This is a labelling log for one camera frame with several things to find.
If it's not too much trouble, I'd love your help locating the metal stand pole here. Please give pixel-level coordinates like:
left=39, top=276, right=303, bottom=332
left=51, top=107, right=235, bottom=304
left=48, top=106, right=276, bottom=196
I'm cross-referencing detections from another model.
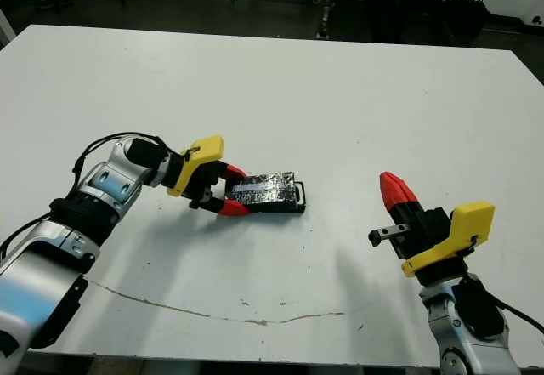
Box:
left=316, top=0, right=335, bottom=40

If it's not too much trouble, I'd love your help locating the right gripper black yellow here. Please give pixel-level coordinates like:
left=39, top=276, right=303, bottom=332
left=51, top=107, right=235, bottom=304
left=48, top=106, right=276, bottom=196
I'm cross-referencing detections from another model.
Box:
left=367, top=171, right=496, bottom=285

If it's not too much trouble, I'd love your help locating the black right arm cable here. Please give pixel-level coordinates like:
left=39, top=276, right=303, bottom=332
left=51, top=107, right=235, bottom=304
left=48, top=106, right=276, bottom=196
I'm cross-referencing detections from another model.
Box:
left=488, top=293, right=544, bottom=329

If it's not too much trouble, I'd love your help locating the glossy black box lid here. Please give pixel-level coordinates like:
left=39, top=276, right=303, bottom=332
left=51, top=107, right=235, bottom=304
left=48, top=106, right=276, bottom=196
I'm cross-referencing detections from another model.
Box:
left=224, top=171, right=298, bottom=213

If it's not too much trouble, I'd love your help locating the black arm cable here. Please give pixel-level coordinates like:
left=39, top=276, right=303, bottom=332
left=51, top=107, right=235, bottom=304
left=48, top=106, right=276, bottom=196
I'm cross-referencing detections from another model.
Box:
left=0, top=131, right=188, bottom=265
left=488, top=293, right=544, bottom=329

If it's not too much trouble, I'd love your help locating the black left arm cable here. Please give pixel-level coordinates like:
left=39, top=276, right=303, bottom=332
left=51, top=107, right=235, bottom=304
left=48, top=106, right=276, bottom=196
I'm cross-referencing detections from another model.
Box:
left=0, top=131, right=188, bottom=265

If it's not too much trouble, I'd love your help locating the black box base white lining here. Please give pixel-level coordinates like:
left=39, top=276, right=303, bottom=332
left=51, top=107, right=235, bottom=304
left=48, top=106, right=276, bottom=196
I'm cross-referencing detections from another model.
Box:
left=250, top=179, right=307, bottom=215

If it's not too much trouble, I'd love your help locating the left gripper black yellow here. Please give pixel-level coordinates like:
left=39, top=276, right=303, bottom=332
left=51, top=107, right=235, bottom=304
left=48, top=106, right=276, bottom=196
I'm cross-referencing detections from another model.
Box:
left=166, top=135, right=252, bottom=217

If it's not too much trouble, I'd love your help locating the black bag with tools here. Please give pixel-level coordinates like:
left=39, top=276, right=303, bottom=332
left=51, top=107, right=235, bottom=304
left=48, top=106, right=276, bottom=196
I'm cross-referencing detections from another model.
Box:
left=444, top=0, right=490, bottom=38

